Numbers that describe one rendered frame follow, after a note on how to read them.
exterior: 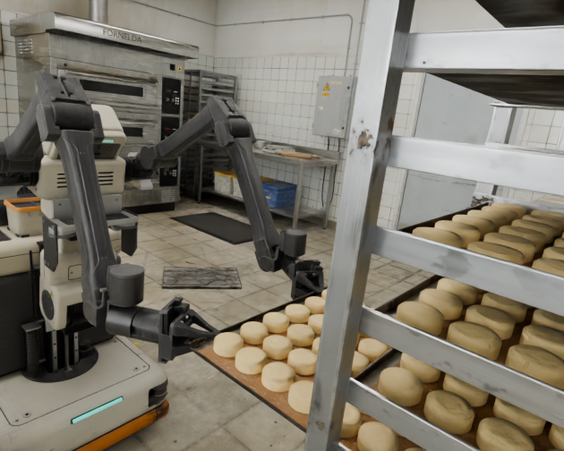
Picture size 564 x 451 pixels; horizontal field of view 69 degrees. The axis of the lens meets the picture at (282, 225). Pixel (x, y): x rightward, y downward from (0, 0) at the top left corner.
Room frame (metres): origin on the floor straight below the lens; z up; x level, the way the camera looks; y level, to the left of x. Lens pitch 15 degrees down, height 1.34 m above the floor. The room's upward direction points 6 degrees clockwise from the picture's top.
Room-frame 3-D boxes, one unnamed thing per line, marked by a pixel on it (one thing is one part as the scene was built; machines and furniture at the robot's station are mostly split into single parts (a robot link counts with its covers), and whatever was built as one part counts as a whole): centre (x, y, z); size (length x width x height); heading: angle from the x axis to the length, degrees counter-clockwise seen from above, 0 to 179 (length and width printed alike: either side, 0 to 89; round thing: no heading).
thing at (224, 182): (5.77, 0.76, 0.36); 0.47 x 0.39 x 0.26; 138
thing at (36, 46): (4.86, 2.13, 1.00); 1.56 x 1.20 x 2.01; 140
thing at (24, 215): (1.52, 0.93, 0.87); 0.23 x 0.15 x 0.11; 140
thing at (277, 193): (5.22, 0.11, 0.36); 0.47 x 0.38 x 0.26; 142
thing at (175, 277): (3.07, 0.60, 0.01); 0.60 x 0.40 x 0.03; 104
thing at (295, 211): (5.41, 0.34, 0.49); 1.90 x 0.72 x 0.98; 50
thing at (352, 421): (0.46, -0.11, 0.96); 0.05 x 0.05 x 0.02
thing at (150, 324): (0.65, 0.20, 0.96); 0.07 x 0.07 x 0.10; 80
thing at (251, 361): (0.57, 0.03, 0.96); 0.05 x 0.05 x 0.02
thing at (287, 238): (1.05, -0.02, 1.00); 0.12 x 0.09 x 0.12; 52
